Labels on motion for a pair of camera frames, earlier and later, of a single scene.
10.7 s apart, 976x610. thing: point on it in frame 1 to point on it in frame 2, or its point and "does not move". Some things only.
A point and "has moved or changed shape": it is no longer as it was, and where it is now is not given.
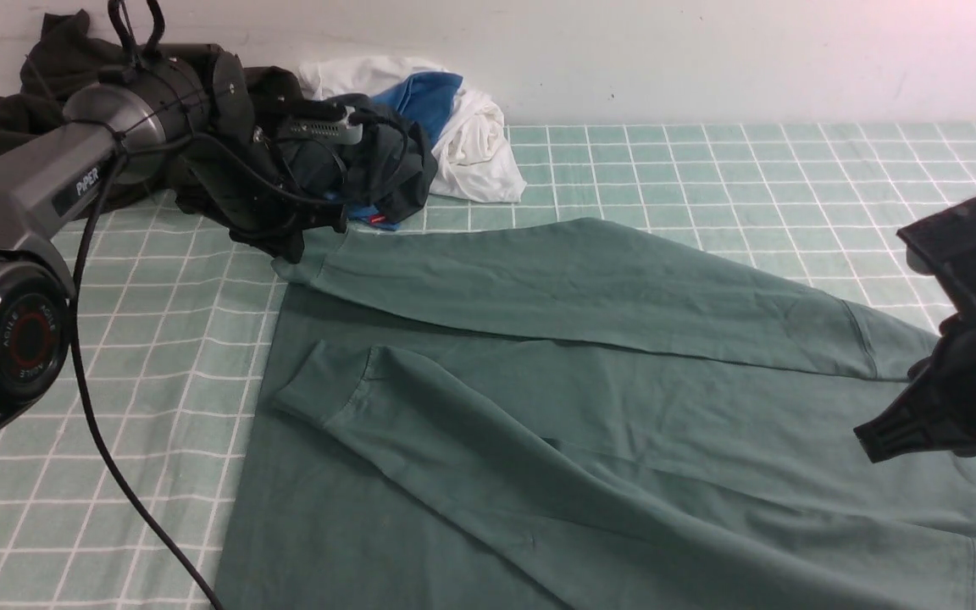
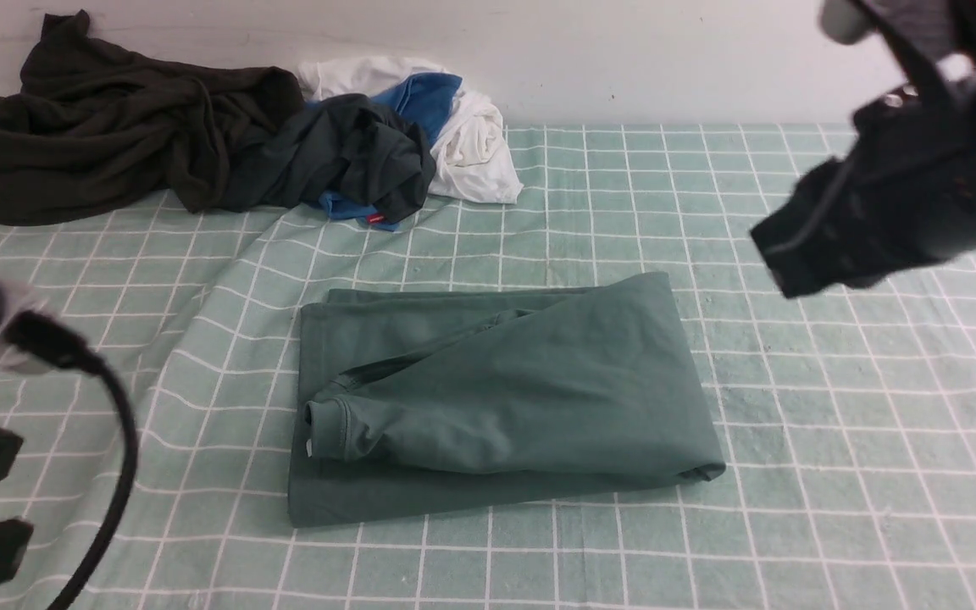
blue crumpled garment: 426,98 does not move
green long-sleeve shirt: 597,414 has moved or changed shape
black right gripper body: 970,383 to 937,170
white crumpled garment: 475,159 does not move
